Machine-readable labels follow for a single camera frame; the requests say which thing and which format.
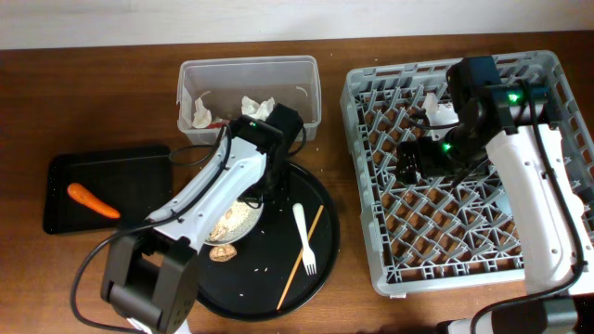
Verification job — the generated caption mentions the small white napkin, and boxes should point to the small white napkin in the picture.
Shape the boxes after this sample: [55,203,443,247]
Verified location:
[192,97,213,129]

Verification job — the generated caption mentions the wooden chopstick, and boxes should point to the wooden chopstick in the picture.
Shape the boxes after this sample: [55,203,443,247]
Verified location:
[276,205,324,311]

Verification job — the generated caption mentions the black round tray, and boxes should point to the black round tray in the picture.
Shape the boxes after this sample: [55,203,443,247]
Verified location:
[197,162,341,321]

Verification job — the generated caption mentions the orange carrot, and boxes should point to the orange carrot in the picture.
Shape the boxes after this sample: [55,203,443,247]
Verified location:
[67,183,121,219]

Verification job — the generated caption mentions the rice and food scraps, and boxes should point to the rice and food scraps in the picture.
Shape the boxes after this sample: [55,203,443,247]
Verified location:
[207,200,259,243]

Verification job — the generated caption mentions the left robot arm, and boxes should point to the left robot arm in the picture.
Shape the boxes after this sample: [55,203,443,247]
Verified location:
[100,104,303,333]

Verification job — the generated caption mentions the grey plate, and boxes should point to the grey plate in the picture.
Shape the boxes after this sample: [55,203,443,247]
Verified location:
[203,199,265,247]

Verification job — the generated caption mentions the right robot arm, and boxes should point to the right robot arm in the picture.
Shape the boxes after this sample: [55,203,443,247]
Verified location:
[395,56,593,333]

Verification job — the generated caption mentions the black rectangular tray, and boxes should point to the black rectangular tray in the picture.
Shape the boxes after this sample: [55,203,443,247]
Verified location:
[43,145,173,235]

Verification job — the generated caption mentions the red snack wrapper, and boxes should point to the red snack wrapper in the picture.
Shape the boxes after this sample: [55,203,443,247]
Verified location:
[207,119,230,129]

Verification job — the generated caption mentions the white plastic fork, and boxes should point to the white plastic fork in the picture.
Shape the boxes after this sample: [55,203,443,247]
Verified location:
[292,203,316,276]

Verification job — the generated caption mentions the grey dishwasher rack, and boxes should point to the grey dishwasher rack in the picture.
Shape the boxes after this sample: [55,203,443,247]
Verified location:
[341,51,593,297]

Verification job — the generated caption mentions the brown walnut cookie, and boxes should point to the brown walnut cookie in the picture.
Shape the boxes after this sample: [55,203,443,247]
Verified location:
[209,244,238,263]

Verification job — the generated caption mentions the light blue cup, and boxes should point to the light blue cup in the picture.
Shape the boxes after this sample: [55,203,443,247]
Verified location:
[495,191,512,217]

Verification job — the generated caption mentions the clear plastic bin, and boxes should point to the clear plastic bin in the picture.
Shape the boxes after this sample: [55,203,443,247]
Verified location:
[176,56,322,144]

